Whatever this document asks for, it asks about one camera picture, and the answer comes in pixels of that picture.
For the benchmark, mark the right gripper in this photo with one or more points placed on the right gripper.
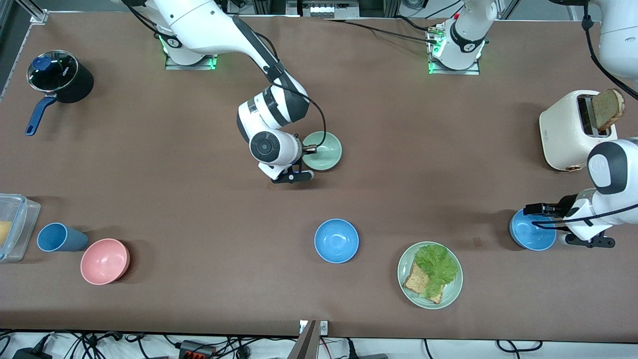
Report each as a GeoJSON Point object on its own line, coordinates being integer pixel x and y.
{"type": "Point", "coordinates": [302, 149]}

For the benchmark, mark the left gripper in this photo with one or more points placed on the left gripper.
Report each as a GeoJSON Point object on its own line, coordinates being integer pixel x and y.
{"type": "Point", "coordinates": [564, 205]}

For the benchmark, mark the green bowl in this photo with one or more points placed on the green bowl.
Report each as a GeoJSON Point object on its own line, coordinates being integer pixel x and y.
{"type": "Point", "coordinates": [329, 157]}

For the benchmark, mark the blue bowl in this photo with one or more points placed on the blue bowl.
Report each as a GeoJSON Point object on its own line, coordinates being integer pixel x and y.
{"type": "Point", "coordinates": [533, 234]}
{"type": "Point", "coordinates": [336, 241]}

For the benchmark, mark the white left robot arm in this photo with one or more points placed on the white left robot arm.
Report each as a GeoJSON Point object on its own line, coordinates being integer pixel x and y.
{"type": "Point", "coordinates": [466, 45]}

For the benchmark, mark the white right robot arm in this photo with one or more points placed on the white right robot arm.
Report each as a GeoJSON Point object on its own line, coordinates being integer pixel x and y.
{"type": "Point", "coordinates": [209, 25]}

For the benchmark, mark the arm base connector plug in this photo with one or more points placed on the arm base connector plug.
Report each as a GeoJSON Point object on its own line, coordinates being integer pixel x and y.
{"type": "Point", "coordinates": [438, 32]}

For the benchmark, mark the pink bowl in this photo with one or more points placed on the pink bowl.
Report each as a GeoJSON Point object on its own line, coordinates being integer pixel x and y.
{"type": "Point", "coordinates": [104, 262]}

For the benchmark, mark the white toaster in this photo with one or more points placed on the white toaster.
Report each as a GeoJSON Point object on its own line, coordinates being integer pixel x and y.
{"type": "Point", "coordinates": [563, 129]}

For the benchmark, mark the green lettuce leaf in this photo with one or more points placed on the green lettuce leaf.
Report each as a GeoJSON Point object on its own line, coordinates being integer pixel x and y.
{"type": "Point", "coordinates": [436, 262]}

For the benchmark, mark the brown toast slice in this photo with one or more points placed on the brown toast slice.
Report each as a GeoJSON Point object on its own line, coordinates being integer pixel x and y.
{"type": "Point", "coordinates": [608, 107]}

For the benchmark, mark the green plate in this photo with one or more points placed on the green plate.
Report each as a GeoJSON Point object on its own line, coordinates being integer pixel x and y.
{"type": "Point", "coordinates": [451, 294]}

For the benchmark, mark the grey power strip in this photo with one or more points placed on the grey power strip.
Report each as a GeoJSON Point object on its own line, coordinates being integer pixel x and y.
{"type": "Point", "coordinates": [329, 9]}

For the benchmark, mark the seeded bread slice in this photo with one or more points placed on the seeded bread slice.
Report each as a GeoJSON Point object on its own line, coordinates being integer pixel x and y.
{"type": "Point", "coordinates": [413, 281]}

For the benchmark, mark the grey metal stand bar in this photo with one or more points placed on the grey metal stand bar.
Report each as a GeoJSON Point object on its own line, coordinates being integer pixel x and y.
{"type": "Point", "coordinates": [304, 346]}

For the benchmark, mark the black power strip red switches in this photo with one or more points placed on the black power strip red switches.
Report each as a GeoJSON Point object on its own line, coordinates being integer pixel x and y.
{"type": "Point", "coordinates": [197, 351]}

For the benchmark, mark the glass lid blue knob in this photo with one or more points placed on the glass lid blue knob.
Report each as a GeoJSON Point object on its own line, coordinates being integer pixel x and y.
{"type": "Point", "coordinates": [60, 70]}

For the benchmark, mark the blue plastic cup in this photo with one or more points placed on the blue plastic cup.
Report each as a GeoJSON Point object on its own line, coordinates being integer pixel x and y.
{"type": "Point", "coordinates": [52, 237]}

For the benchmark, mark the clear plastic container blue clips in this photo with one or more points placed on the clear plastic container blue clips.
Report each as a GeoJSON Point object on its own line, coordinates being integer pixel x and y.
{"type": "Point", "coordinates": [22, 219]}

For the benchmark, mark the yellow food block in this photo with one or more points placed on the yellow food block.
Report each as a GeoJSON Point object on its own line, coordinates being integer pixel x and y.
{"type": "Point", "coordinates": [4, 233]}

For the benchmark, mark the black power adapter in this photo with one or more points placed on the black power adapter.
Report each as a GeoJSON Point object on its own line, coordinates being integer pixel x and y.
{"type": "Point", "coordinates": [30, 355]}

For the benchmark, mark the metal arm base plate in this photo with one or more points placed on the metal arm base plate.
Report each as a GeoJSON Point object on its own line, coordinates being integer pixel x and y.
{"type": "Point", "coordinates": [209, 65]}
{"type": "Point", "coordinates": [471, 71]}

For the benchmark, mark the white stand bracket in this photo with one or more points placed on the white stand bracket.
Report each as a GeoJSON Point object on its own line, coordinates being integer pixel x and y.
{"type": "Point", "coordinates": [324, 327]}

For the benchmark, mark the aluminium frame profile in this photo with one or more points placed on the aluminium frame profile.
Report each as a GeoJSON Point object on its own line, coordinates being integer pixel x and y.
{"type": "Point", "coordinates": [37, 15]}

